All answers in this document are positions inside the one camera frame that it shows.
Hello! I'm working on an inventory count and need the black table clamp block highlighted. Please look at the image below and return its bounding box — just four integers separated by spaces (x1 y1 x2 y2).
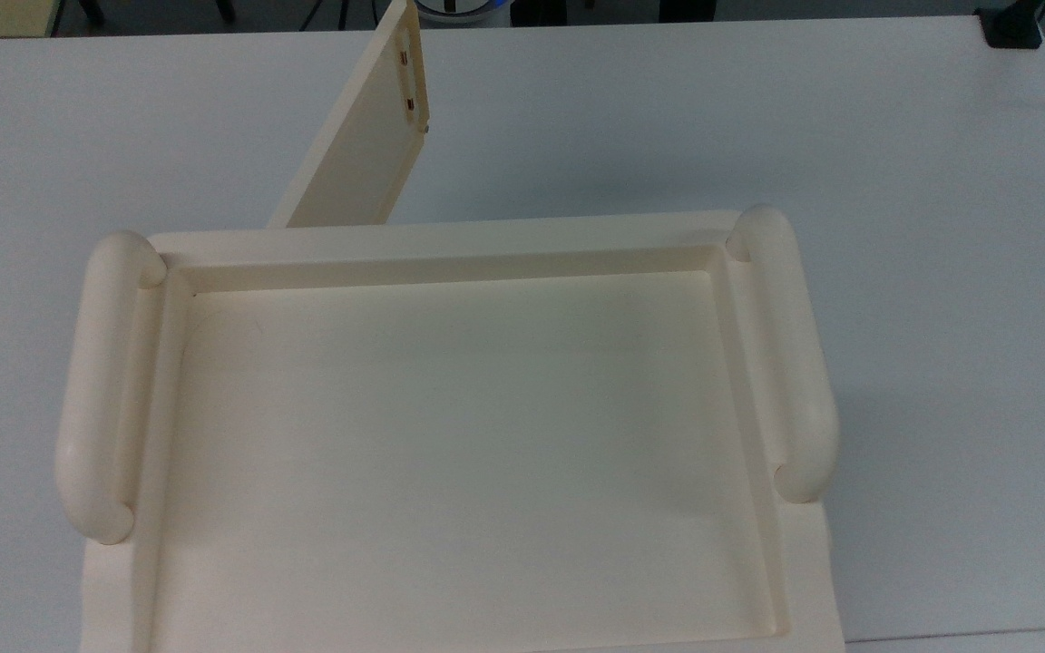
977 0 1045 50

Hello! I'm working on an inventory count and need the cream cabinet door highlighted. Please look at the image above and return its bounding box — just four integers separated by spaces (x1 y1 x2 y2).
266 0 432 229

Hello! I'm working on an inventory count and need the cream cabinet carry handle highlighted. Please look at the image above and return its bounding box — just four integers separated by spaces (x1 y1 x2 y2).
54 230 168 546
726 204 841 505

